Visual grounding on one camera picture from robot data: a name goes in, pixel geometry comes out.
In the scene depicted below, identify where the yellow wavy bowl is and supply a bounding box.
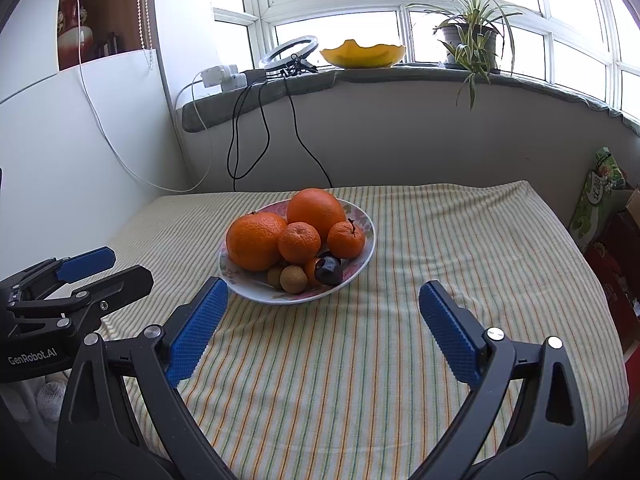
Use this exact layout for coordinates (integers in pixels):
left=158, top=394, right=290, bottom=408
left=320, top=40, right=407, bottom=69

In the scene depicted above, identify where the dark purple plum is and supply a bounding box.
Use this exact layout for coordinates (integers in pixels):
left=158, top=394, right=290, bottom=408
left=314, top=255, right=344, bottom=284

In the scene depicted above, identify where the small brown kiwi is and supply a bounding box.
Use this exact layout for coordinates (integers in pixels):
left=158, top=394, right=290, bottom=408
left=279, top=265, right=308, bottom=294

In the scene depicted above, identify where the large round orange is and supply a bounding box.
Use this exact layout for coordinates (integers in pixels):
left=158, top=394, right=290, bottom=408
left=226, top=211, right=288, bottom=272

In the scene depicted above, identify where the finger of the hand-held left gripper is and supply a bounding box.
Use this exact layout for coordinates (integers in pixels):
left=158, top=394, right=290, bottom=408
left=0, top=246, right=117, bottom=301
left=7, top=265, right=155, bottom=331

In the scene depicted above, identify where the red figurine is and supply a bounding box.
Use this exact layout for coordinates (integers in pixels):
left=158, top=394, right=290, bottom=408
left=57, top=0, right=96, bottom=63

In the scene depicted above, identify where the bead blind cord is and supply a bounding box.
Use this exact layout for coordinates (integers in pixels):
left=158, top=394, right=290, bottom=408
left=141, top=0, right=153, bottom=68

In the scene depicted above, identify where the large oval orange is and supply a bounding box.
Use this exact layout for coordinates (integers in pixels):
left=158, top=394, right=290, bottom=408
left=286, top=188, right=347, bottom=241

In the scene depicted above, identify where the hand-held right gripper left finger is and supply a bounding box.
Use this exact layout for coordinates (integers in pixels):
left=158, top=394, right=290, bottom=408
left=56, top=276, right=230, bottom=480

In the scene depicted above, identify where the person's left hand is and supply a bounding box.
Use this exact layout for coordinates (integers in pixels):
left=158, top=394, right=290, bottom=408
left=34, top=377, right=68, bottom=423

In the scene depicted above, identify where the white partition board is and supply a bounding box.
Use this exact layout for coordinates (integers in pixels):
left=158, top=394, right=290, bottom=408
left=0, top=0, right=188, bottom=286

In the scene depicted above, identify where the ring light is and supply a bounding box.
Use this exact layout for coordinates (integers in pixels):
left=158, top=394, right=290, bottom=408
left=259, top=35, right=321, bottom=78

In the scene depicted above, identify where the wooden cabinet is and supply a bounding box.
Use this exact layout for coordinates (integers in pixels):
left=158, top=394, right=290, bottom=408
left=56, top=0, right=151, bottom=72

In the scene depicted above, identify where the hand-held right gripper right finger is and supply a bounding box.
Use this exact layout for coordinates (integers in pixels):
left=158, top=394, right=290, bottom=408
left=409, top=280, right=588, bottom=480

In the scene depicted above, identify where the white cable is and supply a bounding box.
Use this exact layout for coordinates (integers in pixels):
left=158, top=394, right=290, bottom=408
left=75, top=0, right=216, bottom=193

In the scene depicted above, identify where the white power adapter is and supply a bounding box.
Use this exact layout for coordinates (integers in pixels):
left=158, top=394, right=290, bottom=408
left=201, top=64, right=239, bottom=87

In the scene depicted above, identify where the striped tablecloth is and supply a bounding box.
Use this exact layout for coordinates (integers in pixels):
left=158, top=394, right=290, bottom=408
left=97, top=180, right=631, bottom=480

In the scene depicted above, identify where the potted spider plant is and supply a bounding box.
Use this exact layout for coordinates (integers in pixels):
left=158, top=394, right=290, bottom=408
left=407, top=0, right=523, bottom=111

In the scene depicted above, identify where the floral plate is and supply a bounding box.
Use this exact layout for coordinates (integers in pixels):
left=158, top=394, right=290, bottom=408
left=218, top=199, right=376, bottom=305

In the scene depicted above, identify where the green printed package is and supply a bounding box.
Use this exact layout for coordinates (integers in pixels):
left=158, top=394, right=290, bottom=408
left=570, top=147, right=628, bottom=253

